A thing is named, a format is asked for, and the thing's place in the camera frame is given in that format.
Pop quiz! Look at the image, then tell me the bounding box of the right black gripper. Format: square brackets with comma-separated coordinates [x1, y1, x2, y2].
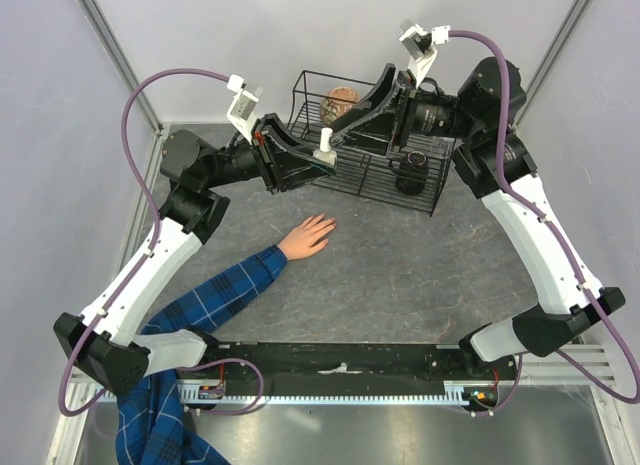
[330, 63, 481, 159]

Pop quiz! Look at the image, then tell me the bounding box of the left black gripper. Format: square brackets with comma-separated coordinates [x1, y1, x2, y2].
[203, 112, 338, 194]

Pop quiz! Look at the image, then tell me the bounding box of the nail polish bottle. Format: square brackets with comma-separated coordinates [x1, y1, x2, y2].
[313, 149, 337, 167]

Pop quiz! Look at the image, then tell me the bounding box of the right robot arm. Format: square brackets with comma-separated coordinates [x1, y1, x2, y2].
[330, 57, 626, 379]

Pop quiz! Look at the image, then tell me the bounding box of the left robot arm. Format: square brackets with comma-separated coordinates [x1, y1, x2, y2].
[54, 114, 337, 396]

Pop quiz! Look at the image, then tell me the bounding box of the blue plaid sleeve forearm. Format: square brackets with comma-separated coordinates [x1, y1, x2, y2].
[115, 245, 288, 464]

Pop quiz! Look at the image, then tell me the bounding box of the mannequin hand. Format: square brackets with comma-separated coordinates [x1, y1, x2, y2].
[278, 214, 336, 261]

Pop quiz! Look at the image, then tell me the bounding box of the brown ceramic bowl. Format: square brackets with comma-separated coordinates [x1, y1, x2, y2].
[319, 86, 360, 126]

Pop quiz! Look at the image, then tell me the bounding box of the black mug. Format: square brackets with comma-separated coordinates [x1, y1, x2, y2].
[391, 151, 429, 196]

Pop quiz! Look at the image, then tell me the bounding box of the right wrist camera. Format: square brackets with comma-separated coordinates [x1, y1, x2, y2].
[399, 20, 451, 88]

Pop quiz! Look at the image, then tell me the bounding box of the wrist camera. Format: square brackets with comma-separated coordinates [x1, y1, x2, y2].
[399, 20, 451, 88]
[226, 75, 263, 142]

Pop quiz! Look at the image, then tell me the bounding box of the black wire rack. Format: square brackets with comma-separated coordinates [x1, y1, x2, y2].
[288, 70, 456, 215]

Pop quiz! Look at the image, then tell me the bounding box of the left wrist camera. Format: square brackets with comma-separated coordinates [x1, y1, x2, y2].
[226, 75, 263, 142]

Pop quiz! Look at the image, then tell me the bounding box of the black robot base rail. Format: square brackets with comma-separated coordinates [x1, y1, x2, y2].
[178, 342, 517, 406]

